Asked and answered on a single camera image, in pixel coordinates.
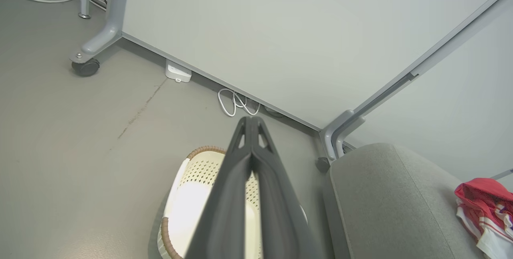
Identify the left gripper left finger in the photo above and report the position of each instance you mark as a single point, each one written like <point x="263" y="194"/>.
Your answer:
<point x="228" y="195"/>

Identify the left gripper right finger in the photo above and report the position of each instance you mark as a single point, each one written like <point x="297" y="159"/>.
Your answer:
<point x="276" y="203"/>

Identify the white garment with red stripes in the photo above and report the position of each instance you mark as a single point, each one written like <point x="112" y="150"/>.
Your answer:
<point x="495" y="235"/>

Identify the cream perforated laundry basket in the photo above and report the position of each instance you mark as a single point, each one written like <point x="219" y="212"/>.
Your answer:
<point x="192" y="195"/>

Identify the dark caster wheel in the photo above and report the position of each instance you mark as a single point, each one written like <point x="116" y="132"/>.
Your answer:
<point x="322" y="164"/>
<point x="85" y="67"/>

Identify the grey partition leg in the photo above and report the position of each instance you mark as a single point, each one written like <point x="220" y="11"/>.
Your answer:
<point x="346" y="130"/>
<point x="108" y="26"/>
<point x="330" y="134"/>

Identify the grey fabric sofa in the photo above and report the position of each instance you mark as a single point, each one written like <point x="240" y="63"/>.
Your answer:
<point x="384" y="211"/>

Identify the white power adapter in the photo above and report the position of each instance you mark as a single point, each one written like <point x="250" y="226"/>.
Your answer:
<point x="178" y="72"/>

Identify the white partition panel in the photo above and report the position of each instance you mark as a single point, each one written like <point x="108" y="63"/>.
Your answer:
<point x="473" y="110"/>
<point x="280" y="30"/>

